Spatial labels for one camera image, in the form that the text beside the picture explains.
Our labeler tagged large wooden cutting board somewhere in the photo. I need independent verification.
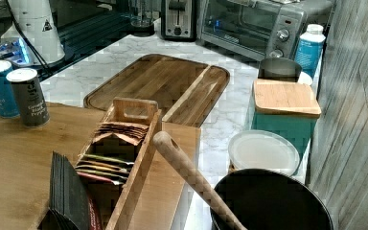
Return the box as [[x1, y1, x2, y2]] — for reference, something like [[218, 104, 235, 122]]
[[83, 54, 230, 127]]

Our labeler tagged cereal jar with plastic lid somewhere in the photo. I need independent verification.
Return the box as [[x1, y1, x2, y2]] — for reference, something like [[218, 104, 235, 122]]
[[228, 129, 300, 175]]

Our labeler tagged dark metal tumbler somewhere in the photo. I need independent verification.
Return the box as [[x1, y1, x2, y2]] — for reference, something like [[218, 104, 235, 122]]
[[258, 57, 302, 82]]

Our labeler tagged silver toaster oven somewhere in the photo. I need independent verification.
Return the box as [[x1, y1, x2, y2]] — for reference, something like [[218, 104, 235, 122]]
[[199, 0, 334, 60]]

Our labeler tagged black utensil holder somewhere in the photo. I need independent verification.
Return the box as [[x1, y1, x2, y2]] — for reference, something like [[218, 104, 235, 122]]
[[215, 169, 334, 230]]

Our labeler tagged blue salt shaker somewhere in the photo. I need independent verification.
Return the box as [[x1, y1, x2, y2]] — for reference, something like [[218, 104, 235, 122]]
[[0, 60, 19, 118]]

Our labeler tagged black cable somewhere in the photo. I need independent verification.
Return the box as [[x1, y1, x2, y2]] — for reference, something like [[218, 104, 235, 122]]
[[4, 0, 51, 70]]

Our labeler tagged blue white-capped bottle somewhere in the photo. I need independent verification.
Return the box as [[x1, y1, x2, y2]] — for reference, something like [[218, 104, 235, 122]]
[[294, 24, 326, 79]]

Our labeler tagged black toaster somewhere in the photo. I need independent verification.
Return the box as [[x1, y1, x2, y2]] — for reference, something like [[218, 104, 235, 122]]
[[161, 0, 196, 41]]

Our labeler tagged black tea packet stack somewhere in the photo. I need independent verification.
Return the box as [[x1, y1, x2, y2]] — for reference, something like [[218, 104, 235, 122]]
[[49, 151, 90, 230]]

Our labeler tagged grey ground pepper shaker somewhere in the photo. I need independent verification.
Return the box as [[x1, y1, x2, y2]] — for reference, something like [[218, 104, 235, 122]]
[[6, 68, 50, 127]]

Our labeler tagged teal canister with wooden lid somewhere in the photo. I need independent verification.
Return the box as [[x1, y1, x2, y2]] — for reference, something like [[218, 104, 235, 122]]
[[245, 79, 321, 157]]

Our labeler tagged wooden utensil handle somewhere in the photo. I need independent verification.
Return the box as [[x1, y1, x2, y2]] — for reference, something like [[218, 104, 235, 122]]
[[153, 131, 247, 230]]

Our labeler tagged paper towel roll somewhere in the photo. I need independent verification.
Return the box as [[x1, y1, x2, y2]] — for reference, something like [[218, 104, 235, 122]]
[[2, 0, 61, 47]]

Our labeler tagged wooden tea bag organizer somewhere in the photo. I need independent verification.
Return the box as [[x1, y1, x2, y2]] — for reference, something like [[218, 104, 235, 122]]
[[76, 98, 161, 230]]

